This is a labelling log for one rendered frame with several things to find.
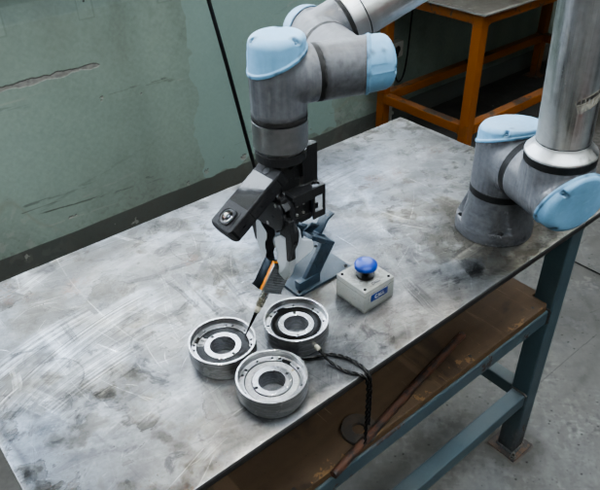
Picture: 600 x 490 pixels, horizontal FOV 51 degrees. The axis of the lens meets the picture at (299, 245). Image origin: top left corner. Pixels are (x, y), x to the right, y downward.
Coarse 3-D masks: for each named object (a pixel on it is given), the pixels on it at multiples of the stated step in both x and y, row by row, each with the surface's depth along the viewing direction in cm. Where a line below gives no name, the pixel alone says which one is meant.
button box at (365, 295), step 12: (336, 276) 110; (348, 276) 109; (360, 276) 108; (372, 276) 108; (384, 276) 109; (336, 288) 111; (348, 288) 108; (360, 288) 106; (372, 288) 106; (384, 288) 108; (348, 300) 110; (360, 300) 107; (372, 300) 108; (384, 300) 110
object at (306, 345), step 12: (288, 300) 105; (300, 300) 106; (312, 300) 105; (276, 312) 104; (300, 312) 104; (324, 312) 103; (264, 324) 100; (288, 324) 104; (300, 324) 105; (312, 324) 102; (324, 324) 102; (276, 336) 98; (312, 336) 98; (324, 336) 100; (276, 348) 99; (288, 348) 98; (300, 348) 98; (312, 348) 99
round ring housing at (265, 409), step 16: (256, 352) 95; (272, 352) 96; (288, 352) 95; (240, 368) 93; (272, 368) 94; (304, 368) 92; (240, 384) 92; (256, 384) 92; (288, 384) 92; (304, 384) 90; (240, 400) 90; (256, 400) 88; (288, 400) 88; (272, 416) 90
